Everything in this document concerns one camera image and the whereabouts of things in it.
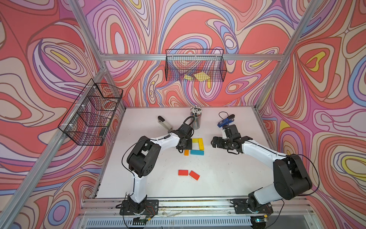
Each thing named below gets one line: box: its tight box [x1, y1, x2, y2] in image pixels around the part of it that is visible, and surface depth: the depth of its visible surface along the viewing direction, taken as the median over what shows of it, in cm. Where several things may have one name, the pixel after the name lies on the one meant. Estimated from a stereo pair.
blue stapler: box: [217, 114, 235, 128], surface depth 110 cm
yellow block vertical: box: [197, 137, 205, 151], surface depth 98 cm
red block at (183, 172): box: [178, 169, 189, 177], surface depth 87 cm
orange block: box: [183, 149, 190, 157], surface depth 95 cm
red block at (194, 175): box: [189, 170, 201, 181], surface depth 86 cm
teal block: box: [190, 149, 204, 156], surface depth 95 cm
